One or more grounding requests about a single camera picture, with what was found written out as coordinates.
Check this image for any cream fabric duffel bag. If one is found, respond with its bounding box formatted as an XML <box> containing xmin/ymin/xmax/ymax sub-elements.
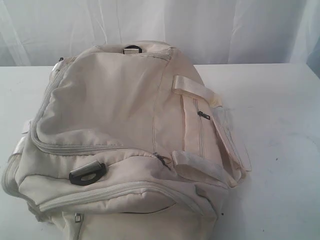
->
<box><xmin>2</xmin><ymin>41</ymin><xmax>251</xmax><ymax>240</ymax></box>

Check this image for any white backdrop curtain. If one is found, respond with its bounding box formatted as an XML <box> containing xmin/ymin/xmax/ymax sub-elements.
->
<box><xmin>0</xmin><ymin>0</ymin><xmax>320</xmax><ymax>70</ymax></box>

